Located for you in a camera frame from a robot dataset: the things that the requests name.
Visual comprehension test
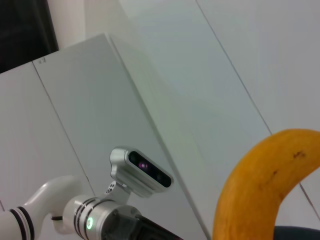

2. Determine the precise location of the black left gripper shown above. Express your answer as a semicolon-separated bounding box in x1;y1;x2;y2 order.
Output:
101;204;187;240

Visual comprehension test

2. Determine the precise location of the yellow banana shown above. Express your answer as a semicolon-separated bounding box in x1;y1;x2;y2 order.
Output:
211;128;320;240

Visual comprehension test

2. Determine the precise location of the dark teal insulated lunch bag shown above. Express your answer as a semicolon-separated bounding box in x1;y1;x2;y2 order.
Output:
272;225;320;240

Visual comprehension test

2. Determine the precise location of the black background panel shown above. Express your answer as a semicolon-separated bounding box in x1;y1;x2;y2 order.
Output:
0;0;60;75

